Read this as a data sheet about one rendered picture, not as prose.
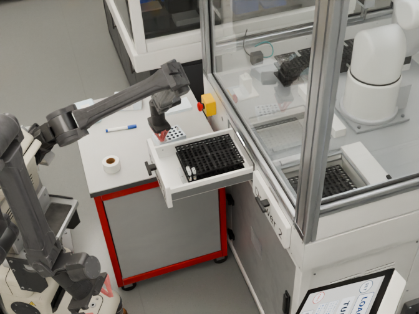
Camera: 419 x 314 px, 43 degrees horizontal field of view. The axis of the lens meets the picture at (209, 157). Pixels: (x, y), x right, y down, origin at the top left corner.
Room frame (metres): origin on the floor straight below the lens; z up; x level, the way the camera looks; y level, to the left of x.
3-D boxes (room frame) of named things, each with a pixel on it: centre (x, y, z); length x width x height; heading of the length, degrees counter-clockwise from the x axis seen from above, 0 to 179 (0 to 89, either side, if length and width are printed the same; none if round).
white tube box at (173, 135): (1.78, 0.17, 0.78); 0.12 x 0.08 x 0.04; 116
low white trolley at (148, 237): (1.86, 0.29, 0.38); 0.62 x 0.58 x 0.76; 16
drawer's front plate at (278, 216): (1.25, -0.20, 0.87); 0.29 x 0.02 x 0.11; 16
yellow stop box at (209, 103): (1.87, -0.01, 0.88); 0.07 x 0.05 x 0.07; 16
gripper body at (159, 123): (1.73, 0.20, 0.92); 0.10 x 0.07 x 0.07; 25
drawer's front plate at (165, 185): (1.46, 0.19, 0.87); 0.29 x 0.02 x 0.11; 16
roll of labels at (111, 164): (1.62, 0.40, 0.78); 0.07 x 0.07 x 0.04
